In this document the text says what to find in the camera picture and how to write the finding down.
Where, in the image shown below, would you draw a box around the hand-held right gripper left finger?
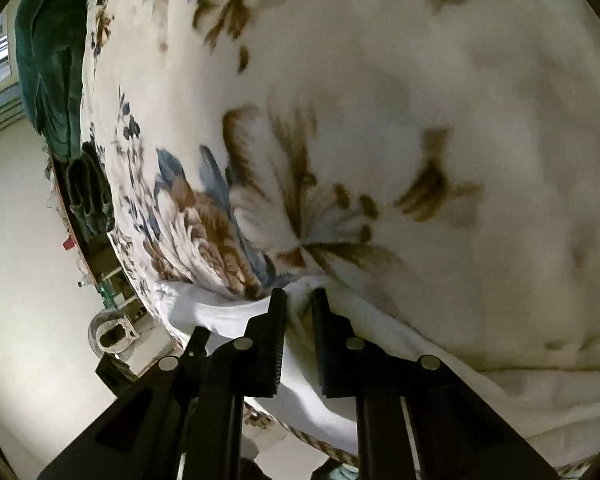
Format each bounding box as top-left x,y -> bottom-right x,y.
37,287 -> 288,480

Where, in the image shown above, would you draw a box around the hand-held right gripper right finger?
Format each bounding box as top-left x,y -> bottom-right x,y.
311,287 -> 547,480

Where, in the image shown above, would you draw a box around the white pants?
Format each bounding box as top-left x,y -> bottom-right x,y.
147,277 -> 486,461

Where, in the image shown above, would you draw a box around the white round fan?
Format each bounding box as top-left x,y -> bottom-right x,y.
87,309 -> 142,362

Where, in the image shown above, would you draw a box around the dark folded cloth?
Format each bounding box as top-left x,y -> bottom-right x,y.
65,141 -> 116,241

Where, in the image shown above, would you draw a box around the white floral blanket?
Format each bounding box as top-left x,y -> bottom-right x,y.
80,0 -> 600,476

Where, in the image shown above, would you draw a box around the white ribbed radiator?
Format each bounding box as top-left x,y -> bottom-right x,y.
0,94 -> 29,142

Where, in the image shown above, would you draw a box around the green cloth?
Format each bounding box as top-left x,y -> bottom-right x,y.
14,0 -> 93,161

